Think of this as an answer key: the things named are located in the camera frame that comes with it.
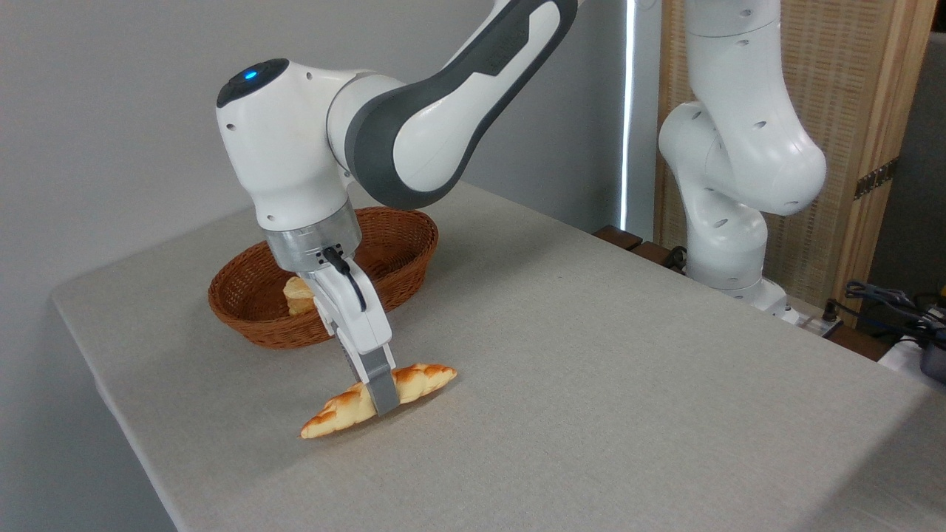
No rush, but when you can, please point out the rattan and wood folding screen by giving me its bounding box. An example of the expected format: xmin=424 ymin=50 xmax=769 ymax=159
xmin=654 ymin=0 xmax=939 ymax=326

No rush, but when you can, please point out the black cable bundle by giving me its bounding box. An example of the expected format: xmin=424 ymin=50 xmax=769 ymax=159
xmin=845 ymin=279 xmax=946 ymax=348

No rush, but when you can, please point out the small pale bread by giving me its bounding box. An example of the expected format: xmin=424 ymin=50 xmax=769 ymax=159
xmin=282 ymin=276 xmax=320 ymax=318

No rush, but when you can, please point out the brown wicker basket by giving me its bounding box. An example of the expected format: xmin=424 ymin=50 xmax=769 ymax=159
xmin=208 ymin=206 xmax=439 ymax=350

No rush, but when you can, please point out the long braided bread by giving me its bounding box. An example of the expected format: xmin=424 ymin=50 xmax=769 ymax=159
xmin=299 ymin=363 xmax=458 ymax=440

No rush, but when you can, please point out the dark grey round container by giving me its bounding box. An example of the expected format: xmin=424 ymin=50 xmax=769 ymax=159
xmin=920 ymin=344 xmax=946 ymax=383

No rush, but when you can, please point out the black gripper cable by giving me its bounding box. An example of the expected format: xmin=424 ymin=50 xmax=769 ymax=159
xmin=321 ymin=246 xmax=368 ymax=313

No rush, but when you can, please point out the bright vertical light strip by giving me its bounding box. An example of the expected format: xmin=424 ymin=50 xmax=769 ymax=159
xmin=619 ymin=0 xmax=636 ymax=231

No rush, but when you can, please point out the white box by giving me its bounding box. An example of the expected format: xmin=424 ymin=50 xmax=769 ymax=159
xmin=878 ymin=336 xmax=946 ymax=392

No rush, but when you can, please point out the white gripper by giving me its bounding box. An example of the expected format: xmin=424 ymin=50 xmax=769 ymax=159
xmin=299 ymin=257 xmax=401 ymax=417

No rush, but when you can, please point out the metal screen hinge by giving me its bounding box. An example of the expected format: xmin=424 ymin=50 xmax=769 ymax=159
xmin=854 ymin=157 xmax=899 ymax=200

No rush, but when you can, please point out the grey tablecloth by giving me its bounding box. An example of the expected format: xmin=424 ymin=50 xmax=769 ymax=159
xmin=50 ymin=181 xmax=946 ymax=532

